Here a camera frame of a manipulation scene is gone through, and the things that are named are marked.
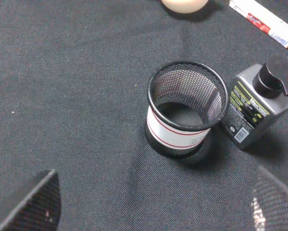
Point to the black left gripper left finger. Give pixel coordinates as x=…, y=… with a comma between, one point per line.
x=36, y=206

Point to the black tablecloth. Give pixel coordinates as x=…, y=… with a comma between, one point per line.
x=73, y=97

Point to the white toothpaste box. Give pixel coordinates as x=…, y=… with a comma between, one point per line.
x=263, y=19

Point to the cream ceramic teapot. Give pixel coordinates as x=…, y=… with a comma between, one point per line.
x=184, y=6

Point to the black mesh pen holder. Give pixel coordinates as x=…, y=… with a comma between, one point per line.
x=186, y=100

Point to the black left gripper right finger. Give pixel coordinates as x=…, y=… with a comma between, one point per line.
x=269, y=202

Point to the grey bottle with black cap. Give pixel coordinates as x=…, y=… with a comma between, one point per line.
x=258, y=97

